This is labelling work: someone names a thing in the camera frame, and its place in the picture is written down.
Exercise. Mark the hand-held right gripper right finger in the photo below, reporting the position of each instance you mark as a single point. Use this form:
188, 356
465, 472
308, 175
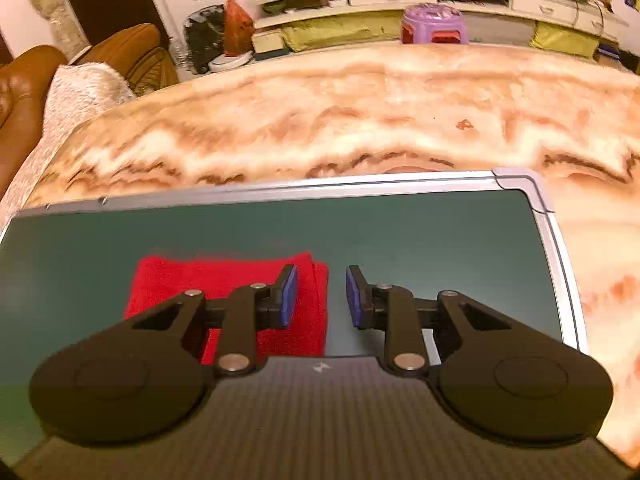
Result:
354, 295

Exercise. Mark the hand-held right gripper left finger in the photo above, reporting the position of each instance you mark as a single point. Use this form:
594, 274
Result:
289, 295

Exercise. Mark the red long-sleeve shirt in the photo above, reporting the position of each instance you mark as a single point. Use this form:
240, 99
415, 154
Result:
200, 275

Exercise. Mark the white round device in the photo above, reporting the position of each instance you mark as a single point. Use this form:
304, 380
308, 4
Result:
230, 62

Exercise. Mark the white box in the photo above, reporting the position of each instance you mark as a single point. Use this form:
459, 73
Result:
270, 40

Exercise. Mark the large green cushion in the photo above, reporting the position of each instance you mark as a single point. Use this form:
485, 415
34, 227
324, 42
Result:
340, 30

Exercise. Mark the orange plastic bag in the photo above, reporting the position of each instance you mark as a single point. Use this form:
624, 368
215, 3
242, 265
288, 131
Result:
237, 27

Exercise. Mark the black bag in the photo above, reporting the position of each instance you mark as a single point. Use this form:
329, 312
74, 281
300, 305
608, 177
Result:
202, 35

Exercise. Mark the purple plastic stool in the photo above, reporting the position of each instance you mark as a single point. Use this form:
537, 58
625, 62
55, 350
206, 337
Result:
432, 17

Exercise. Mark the cream lace sofa cover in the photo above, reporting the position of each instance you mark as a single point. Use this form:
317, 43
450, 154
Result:
75, 90

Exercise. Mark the brown leather sofa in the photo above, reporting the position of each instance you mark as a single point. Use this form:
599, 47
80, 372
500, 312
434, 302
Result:
20, 110

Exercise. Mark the small green cushion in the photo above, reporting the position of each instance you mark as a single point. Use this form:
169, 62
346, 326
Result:
565, 40

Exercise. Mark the lace curtain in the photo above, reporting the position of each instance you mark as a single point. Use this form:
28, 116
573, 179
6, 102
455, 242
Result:
55, 10

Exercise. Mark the green board with aluminium frame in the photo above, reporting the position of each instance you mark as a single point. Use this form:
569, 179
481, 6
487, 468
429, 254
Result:
425, 240

